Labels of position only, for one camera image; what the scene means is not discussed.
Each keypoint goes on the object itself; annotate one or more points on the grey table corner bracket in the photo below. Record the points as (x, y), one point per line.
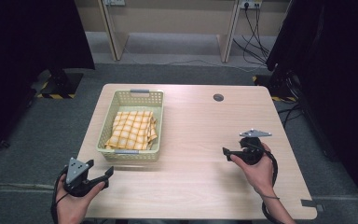
(312, 204)

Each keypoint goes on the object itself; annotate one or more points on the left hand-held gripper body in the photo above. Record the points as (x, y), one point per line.
(74, 174)

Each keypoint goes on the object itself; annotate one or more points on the person's right hand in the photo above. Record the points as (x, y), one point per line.
(261, 175)

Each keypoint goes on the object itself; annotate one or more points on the black stand base striped tape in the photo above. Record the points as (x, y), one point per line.
(62, 85)

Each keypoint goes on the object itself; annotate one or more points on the light wooden desk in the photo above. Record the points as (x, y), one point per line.
(174, 18)

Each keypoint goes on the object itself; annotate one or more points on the person's left hand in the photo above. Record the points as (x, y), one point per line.
(71, 208)

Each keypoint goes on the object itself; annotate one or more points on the pale yellow plastic basket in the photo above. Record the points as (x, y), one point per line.
(155, 105)

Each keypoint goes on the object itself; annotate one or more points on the white wall power outlet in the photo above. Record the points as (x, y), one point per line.
(251, 3)
(115, 2)

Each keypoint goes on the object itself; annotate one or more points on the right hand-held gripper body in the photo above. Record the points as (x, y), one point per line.
(252, 152)

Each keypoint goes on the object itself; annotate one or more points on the black curtain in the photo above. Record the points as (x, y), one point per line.
(338, 77)
(28, 46)

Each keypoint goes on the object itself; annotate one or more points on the yellow checkered cloth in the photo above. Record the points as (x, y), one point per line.
(132, 130)

